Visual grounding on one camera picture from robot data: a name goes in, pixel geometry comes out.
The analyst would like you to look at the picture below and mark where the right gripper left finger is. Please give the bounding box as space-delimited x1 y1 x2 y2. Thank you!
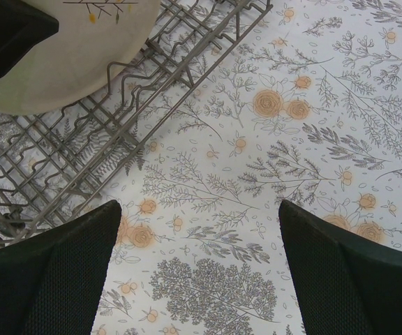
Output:
0 200 121 334

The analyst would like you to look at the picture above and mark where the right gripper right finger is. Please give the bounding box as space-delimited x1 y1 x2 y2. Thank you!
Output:
278 200 402 334

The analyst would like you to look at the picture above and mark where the floral tablecloth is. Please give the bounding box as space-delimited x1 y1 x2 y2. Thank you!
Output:
78 1 402 334

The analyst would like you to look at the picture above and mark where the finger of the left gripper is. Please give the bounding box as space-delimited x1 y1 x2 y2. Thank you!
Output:
0 0 59 79

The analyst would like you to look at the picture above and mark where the cream leaf plate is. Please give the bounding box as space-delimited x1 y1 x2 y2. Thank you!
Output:
0 1 160 115

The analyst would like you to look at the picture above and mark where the grey wire dish rack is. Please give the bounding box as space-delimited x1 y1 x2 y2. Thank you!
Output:
0 1 272 248

